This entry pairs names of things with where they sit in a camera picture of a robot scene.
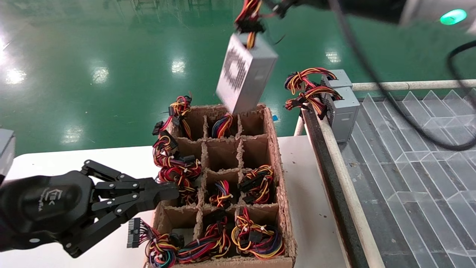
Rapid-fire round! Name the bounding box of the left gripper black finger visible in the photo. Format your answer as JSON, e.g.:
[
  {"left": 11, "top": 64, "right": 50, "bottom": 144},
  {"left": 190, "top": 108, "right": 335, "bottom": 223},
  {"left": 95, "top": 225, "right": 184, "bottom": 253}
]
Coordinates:
[{"left": 81, "top": 160, "right": 180, "bottom": 200}]

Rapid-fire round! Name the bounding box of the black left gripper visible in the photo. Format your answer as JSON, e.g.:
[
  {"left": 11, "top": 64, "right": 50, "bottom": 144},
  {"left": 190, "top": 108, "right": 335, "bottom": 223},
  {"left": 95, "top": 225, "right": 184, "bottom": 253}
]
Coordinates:
[{"left": 0, "top": 170, "right": 180, "bottom": 258}]

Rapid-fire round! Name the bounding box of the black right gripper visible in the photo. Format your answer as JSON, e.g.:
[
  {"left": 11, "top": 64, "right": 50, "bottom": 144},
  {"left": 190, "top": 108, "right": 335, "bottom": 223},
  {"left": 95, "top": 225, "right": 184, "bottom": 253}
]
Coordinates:
[{"left": 273, "top": 0, "right": 406, "bottom": 23}]

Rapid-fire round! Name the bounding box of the cardboard box with dividers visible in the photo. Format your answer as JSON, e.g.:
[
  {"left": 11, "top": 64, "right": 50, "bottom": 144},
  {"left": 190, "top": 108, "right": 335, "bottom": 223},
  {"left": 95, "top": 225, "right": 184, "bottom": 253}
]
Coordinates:
[{"left": 145, "top": 103, "right": 298, "bottom": 268}]

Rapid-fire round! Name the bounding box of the conveyor with clear dividers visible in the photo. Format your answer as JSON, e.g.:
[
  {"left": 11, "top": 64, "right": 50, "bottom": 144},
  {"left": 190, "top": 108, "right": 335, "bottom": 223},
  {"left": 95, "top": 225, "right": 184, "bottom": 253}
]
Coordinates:
[{"left": 300, "top": 89, "right": 476, "bottom": 268}]

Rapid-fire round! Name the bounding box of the long white rail pipe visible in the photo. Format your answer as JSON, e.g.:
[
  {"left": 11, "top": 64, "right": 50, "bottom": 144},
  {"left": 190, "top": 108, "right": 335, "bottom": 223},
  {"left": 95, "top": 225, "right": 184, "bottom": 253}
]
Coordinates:
[{"left": 351, "top": 79, "right": 476, "bottom": 92}]

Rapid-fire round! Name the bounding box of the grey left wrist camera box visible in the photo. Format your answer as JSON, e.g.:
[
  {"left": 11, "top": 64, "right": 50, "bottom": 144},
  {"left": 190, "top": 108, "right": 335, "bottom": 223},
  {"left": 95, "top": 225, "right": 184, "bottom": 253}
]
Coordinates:
[{"left": 0, "top": 128, "right": 16, "bottom": 179}]

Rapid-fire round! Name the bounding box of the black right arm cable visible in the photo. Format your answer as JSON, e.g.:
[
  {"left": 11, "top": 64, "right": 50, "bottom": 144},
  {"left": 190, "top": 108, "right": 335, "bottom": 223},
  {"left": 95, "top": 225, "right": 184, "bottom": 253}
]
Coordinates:
[{"left": 329, "top": 0, "right": 476, "bottom": 151}]

